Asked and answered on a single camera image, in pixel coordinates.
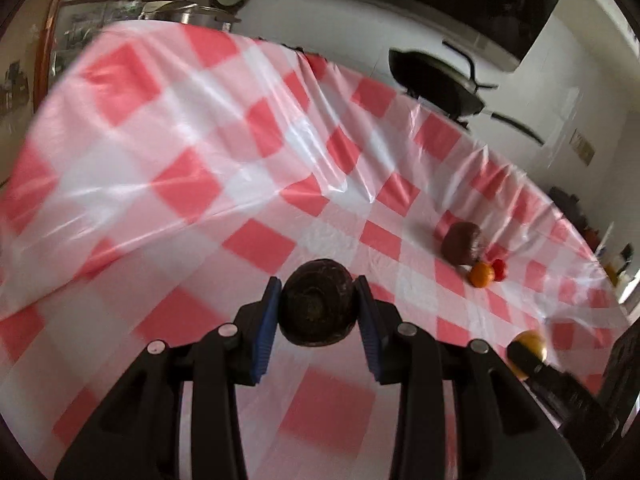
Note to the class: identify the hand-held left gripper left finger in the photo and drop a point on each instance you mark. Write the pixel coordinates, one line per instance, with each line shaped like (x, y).
(262, 340)

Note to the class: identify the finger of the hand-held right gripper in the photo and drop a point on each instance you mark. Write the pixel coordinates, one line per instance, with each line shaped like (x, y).
(570, 400)

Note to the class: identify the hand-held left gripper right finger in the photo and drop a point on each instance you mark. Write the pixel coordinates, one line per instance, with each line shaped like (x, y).
(370, 340)

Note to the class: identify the dark brown wrinkled fruit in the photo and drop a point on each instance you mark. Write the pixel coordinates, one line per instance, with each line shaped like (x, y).
(317, 305)

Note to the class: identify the small yellow fruit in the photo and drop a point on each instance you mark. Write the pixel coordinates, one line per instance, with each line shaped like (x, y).
(532, 342)

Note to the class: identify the yellow container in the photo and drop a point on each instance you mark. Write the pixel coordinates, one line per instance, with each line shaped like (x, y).
(611, 273)

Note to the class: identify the small orange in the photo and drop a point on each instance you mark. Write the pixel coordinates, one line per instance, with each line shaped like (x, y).
(481, 275)

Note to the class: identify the large dark brown fruit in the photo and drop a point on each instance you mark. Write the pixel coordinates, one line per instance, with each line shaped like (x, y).
(461, 243)

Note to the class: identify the small red fruit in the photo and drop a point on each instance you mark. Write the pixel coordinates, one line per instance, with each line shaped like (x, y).
(499, 268)

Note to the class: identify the dark countertop object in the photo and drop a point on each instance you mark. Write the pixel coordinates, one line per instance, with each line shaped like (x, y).
(567, 205)

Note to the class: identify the red white checkered plastic tablecloth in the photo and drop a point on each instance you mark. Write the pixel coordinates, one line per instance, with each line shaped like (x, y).
(200, 160)

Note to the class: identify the black wok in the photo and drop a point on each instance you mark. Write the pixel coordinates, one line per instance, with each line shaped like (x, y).
(435, 82)

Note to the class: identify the steel pot with lid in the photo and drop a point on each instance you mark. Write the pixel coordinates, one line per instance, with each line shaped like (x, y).
(185, 12)

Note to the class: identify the wall socket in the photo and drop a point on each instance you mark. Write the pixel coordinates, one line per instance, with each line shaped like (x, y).
(583, 147)

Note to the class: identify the wooden door frame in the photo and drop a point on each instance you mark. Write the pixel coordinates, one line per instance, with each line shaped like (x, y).
(50, 35)

